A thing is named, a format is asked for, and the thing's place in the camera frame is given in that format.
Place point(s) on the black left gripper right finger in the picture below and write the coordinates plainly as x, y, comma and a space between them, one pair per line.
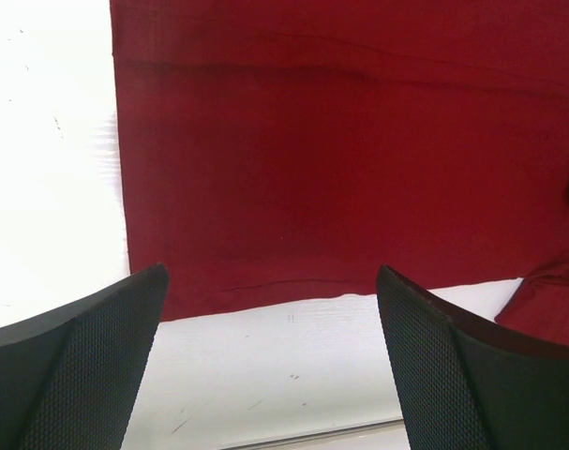
464, 382

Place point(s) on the dark red t shirt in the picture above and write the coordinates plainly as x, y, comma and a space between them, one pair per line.
275, 151

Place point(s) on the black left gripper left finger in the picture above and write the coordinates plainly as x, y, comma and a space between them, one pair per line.
69, 377

